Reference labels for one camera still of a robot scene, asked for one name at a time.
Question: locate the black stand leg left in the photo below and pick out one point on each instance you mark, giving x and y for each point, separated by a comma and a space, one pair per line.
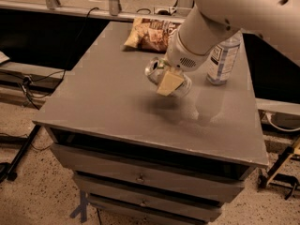
12, 170

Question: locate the clear plastic water bottle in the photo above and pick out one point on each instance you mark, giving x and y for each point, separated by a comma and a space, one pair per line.
222, 58

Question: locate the black stand base right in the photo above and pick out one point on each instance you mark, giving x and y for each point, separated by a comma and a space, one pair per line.
291, 152

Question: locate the grey drawer cabinet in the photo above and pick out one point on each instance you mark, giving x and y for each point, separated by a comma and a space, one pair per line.
169, 160

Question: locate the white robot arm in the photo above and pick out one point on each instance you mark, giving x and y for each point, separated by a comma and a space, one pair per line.
213, 21

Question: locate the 7up soda can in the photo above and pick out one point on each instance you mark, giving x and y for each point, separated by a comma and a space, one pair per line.
170, 81

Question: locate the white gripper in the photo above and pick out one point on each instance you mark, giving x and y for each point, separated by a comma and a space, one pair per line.
181, 57

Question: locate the chip bag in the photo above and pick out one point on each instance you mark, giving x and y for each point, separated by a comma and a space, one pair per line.
151, 35

